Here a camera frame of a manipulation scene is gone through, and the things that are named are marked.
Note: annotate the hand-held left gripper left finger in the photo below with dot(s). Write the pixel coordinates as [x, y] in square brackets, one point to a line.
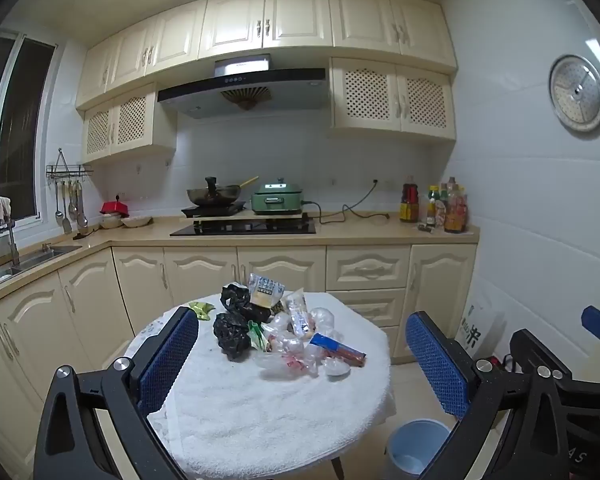
[170, 355]

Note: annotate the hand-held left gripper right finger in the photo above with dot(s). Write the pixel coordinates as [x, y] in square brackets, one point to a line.
[435, 360]

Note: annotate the light green snack wrapper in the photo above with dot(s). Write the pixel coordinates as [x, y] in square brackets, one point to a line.
[201, 309]

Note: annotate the light blue waste bin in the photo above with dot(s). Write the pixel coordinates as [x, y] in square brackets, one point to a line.
[415, 447]

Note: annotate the white rice bag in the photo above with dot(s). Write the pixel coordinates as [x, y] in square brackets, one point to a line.
[480, 332]

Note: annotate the crumpled black plastic bag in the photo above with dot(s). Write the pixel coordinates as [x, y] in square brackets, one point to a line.
[232, 335]
[240, 300]

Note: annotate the small dark green wrapper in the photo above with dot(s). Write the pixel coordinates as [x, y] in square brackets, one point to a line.
[258, 336]

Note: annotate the blue and red packet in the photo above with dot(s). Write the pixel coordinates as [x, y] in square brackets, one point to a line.
[340, 349]

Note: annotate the white plastic lid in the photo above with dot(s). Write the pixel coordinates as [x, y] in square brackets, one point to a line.
[338, 367]

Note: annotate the round white towel-covered table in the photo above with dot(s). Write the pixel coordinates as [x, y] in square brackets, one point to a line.
[260, 410]

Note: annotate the blue and beige carton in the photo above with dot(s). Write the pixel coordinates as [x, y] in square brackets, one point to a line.
[266, 290]

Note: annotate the clear plastic bag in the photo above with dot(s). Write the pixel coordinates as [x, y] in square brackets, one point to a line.
[287, 365]
[324, 319]

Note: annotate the clear sausage packet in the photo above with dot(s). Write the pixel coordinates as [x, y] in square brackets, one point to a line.
[300, 312]

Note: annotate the wide shallow bowl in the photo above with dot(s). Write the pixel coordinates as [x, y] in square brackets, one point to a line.
[137, 222]

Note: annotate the cream lower kitchen cabinets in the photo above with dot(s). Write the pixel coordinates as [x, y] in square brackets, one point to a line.
[280, 265]

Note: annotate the cream kitchen cabinets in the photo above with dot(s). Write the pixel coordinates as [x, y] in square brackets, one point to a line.
[295, 15]
[280, 265]

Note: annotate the black gas stove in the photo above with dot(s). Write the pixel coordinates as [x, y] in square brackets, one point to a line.
[240, 229]

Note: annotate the small white bowl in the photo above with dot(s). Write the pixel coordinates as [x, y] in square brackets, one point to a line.
[112, 221]

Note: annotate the orange labelled oil bottle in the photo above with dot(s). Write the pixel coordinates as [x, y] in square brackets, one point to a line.
[456, 212]

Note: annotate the black induction cooker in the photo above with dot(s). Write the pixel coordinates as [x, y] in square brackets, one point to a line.
[212, 209]

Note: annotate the green capped seasoning bottle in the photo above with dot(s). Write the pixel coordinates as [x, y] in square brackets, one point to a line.
[432, 207]

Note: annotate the dark sauce bottle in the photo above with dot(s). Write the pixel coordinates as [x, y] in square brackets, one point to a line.
[409, 202]

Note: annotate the metal slotted spoon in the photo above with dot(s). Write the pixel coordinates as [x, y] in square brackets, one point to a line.
[81, 217]

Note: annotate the steel sink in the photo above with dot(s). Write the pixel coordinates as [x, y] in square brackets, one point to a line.
[35, 256]

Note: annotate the metal spatula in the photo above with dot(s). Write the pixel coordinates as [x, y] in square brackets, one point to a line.
[67, 222]

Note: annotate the metal ladle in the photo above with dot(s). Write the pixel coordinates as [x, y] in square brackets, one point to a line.
[59, 210]

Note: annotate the green electric cooking pot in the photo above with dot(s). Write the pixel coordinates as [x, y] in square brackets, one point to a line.
[277, 199]

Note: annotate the metal faucet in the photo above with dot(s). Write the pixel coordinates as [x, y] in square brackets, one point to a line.
[13, 245]

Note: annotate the pale dish cloth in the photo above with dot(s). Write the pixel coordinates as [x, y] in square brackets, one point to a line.
[2, 207]

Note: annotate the round metal pot lid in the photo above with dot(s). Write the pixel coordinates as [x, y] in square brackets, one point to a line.
[577, 92]

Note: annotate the narrow cream lattice door cabinet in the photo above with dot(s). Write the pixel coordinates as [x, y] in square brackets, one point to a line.
[130, 120]

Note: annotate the kitchen window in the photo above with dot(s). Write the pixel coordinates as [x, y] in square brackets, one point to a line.
[25, 125]

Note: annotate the black range hood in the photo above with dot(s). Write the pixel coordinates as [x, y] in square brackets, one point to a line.
[240, 91]

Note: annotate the wide cream lattice door cabinet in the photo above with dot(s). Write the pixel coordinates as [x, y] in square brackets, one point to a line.
[370, 90]

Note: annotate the cream upper kitchen cabinets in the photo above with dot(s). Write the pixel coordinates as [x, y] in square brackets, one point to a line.
[295, 15]

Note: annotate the metal wall utensil rack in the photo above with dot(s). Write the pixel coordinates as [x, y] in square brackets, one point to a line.
[70, 171]

